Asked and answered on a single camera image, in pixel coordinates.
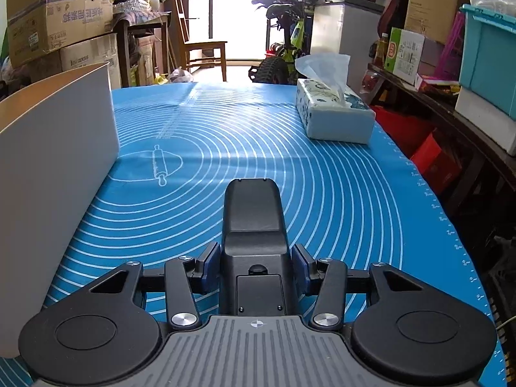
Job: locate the dark wooden bench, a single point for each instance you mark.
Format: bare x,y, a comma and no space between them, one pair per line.
443,105

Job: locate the oil bottle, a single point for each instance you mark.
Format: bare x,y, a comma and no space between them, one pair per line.
383,50

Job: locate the floral tissue pack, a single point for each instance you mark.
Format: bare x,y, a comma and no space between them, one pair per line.
334,117

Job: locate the white plastic bag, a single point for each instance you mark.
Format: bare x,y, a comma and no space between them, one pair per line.
179,75

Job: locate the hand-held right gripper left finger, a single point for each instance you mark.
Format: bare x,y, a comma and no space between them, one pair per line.
211,268

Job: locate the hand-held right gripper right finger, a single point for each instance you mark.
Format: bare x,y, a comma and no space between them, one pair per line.
300,268

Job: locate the white foam box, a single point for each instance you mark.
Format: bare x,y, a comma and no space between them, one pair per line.
483,121

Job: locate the open cardboard box blue print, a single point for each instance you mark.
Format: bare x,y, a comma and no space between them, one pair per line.
60,20

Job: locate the green bicycle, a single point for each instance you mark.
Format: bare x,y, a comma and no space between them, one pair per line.
290,56

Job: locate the flat brown cardboard sheet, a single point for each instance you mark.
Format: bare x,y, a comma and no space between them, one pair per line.
435,4

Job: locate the blue silicone baking mat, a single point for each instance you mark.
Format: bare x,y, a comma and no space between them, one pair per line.
322,189

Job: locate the wooden chair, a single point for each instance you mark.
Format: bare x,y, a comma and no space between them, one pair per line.
201,46

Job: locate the beige plastic storage bin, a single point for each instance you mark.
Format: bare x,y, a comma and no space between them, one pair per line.
52,169

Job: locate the white chest freezer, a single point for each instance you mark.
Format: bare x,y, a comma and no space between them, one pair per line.
342,28

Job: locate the red box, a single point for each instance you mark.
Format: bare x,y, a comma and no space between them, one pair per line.
435,161

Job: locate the green and white box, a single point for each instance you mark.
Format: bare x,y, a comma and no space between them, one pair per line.
405,56

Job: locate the pink plastic rack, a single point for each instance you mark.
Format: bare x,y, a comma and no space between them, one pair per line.
455,48

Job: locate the wooden side table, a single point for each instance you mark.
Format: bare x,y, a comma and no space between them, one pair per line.
139,44

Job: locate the black handheld device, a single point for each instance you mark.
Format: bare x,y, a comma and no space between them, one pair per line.
254,229

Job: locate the teal plastic crate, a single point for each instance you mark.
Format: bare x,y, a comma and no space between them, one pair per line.
490,60

